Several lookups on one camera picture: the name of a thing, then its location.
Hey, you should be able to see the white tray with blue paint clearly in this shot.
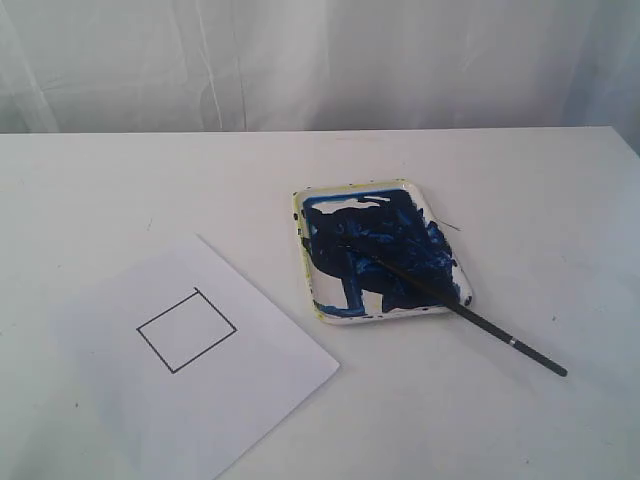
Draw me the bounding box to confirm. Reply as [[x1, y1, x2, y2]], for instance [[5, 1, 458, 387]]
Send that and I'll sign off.
[[293, 179, 473, 325]]

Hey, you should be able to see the white backdrop curtain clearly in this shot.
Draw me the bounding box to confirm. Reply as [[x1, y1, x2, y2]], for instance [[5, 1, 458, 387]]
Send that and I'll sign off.
[[1, 1, 639, 139]]

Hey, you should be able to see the white paper with square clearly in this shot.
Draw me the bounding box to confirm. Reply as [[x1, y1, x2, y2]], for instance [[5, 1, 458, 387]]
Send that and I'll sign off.
[[53, 237, 339, 479]]

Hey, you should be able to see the black paintbrush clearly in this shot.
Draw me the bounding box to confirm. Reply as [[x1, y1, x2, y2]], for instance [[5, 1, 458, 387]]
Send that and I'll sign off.
[[336, 234, 569, 378]]

